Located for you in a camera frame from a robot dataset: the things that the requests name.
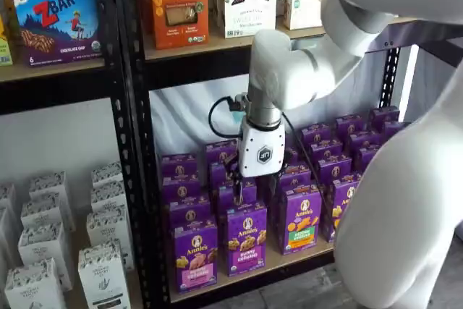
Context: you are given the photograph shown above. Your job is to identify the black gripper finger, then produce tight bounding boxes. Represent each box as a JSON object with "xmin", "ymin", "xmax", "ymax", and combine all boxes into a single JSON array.
[
  {"xmin": 231, "ymin": 173, "xmax": 247, "ymax": 208},
  {"xmin": 269, "ymin": 164, "xmax": 292, "ymax": 190}
]

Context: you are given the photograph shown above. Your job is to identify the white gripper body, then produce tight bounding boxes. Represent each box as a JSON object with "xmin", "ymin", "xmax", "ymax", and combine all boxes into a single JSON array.
[{"xmin": 237, "ymin": 119, "xmax": 287, "ymax": 179}]

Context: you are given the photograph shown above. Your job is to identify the purple Annie's box pink patch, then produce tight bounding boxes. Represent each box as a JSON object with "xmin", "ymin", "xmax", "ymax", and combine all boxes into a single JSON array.
[{"xmin": 171, "ymin": 216, "xmax": 220, "ymax": 295}]

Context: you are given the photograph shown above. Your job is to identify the purple Annie's box green patch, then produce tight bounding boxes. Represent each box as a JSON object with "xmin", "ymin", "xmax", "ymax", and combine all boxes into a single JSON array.
[{"xmin": 277, "ymin": 186, "xmax": 324, "ymax": 256}]

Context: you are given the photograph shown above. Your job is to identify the purple Annie's bunny grahams box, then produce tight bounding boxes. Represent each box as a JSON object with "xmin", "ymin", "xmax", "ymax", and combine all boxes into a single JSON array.
[{"xmin": 226, "ymin": 202, "xmax": 268, "ymax": 278}]

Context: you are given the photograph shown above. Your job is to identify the purple Annie's box orange patch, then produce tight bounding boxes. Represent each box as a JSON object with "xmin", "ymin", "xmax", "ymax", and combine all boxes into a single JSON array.
[{"xmin": 321, "ymin": 174, "xmax": 362, "ymax": 244}]

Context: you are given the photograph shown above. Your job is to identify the black metal shelf rack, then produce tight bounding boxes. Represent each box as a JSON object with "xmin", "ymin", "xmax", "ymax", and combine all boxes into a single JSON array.
[
  {"xmin": 114, "ymin": 0, "xmax": 463, "ymax": 309},
  {"xmin": 0, "ymin": 0, "xmax": 145, "ymax": 309}
]

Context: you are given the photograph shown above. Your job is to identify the white organic pantry box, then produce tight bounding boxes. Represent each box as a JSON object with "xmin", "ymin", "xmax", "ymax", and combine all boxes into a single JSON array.
[
  {"xmin": 77, "ymin": 239, "xmax": 132, "ymax": 309},
  {"xmin": 4, "ymin": 257, "xmax": 69, "ymax": 309},
  {"xmin": 90, "ymin": 179, "xmax": 128, "ymax": 216},
  {"xmin": 0, "ymin": 207, "xmax": 22, "ymax": 263},
  {"xmin": 85, "ymin": 207, "xmax": 135, "ymax": 272},
  {"xmin": 20, "ymin": 192, "xmax": 77, "ymax": 233},
  {"xmin": 90, "ymin": 161, "xmax": 124, "ymax": 189},
  {"xmin": 17, "ymin": 221, "xmax": 74, "ymax": 292},
  {"xmin": 27, "ymin": 170, "xmax": 70, "ymax": 203},
  {"xmin": 0, "ymin": 182, "xmax": 18, "ymax": 216}
]

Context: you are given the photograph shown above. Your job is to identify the white mint chocolate box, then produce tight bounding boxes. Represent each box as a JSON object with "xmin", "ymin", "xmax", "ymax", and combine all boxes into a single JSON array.
[{"xmin": 223, "ymin": 0, "xmax": 279, "ymax": 39}]

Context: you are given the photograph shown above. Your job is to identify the orange snack box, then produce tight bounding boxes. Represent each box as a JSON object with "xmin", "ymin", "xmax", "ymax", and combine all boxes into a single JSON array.
[{"xmin": 148, "ymin": 0, "xmax": 211, "ymax": 51}]

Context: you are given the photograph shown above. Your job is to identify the blue Z Bar box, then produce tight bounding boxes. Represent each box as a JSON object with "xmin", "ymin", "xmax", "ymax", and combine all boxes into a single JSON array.
[{"xmin": 10, "ymin": 0, "xmax": 103, "ymax": 67}]

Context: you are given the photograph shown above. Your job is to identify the yellow green box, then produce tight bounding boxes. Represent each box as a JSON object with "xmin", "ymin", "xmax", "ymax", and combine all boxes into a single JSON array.
[{"xmin": 0, "ymin": 12, "xmax": 14, "ymax": 67}]

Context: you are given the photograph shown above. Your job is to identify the white backdrop sheet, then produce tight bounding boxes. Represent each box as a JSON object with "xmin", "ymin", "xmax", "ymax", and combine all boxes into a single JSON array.
[{"xmin": 148, "ymin": 44, "xmax": 463, "ymax": 165}]

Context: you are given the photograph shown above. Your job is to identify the thin black cable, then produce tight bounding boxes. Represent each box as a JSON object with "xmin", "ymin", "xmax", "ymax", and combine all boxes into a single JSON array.
[{"xmin": 281, "ymin": 111, "xmax": 336, "ymax": 216}]

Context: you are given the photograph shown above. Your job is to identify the thick black looped cable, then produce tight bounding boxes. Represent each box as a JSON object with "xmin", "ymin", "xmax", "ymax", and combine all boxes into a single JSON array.
[{"xmin": 208, "ymin": 96, "xmax": 242, "ymax": 140}]

